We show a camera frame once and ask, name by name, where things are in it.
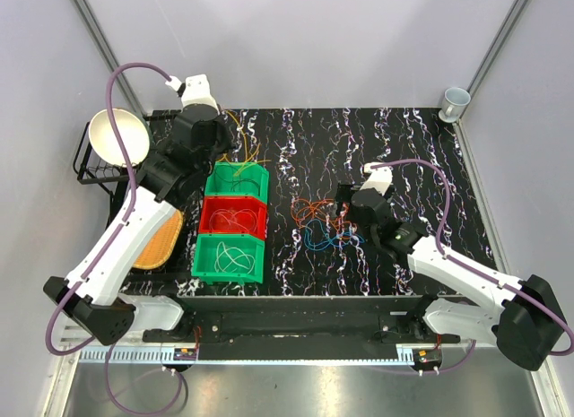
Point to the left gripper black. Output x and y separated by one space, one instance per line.
227 143

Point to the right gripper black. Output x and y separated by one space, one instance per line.
344 191

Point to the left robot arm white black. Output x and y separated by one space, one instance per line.
90 294

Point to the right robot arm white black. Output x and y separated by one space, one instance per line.
522 318

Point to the far green plastic bin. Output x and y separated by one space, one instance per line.
238 179

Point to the green plastic bin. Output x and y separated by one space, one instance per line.
238 179
229 258

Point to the red plastic bin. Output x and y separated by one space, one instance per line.
233 215

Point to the white bowl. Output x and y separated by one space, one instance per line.
134 135

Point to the near green plastic bin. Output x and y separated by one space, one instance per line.
229 258

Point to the orange woven basket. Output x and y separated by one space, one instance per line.
160 247

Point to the white mug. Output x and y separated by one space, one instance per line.
453 104

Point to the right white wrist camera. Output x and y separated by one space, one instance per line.
378 177

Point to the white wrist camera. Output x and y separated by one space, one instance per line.
378 177
194 90

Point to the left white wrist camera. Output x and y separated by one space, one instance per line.
194 90

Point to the black wire dish rack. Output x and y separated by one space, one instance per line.
165 126

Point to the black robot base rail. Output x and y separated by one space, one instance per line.
297 329

